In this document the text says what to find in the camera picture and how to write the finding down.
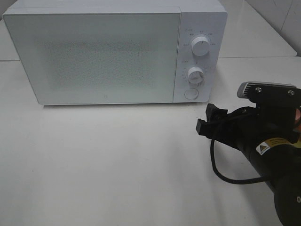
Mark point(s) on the white microwave oven body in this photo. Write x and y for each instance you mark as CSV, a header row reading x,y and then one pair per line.
x,y
197,17

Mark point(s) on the white microwave door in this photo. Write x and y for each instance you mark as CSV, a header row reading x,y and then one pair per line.
x,y
97,59

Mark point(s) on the lower white timer knob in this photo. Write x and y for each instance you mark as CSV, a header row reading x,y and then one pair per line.
x,y
195,75

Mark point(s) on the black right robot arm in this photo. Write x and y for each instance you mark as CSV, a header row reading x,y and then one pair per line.
x,y
282,173

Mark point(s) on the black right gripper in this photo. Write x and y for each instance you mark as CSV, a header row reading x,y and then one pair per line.
x,y
260,129

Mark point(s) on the round white door button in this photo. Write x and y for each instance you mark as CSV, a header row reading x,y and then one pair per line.
x,y
191,94

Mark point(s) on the upper white power knob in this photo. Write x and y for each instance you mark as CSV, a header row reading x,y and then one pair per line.
x,y
200,45

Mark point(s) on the sandwich with lettuce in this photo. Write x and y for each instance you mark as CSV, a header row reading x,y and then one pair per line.
x,y
298,126

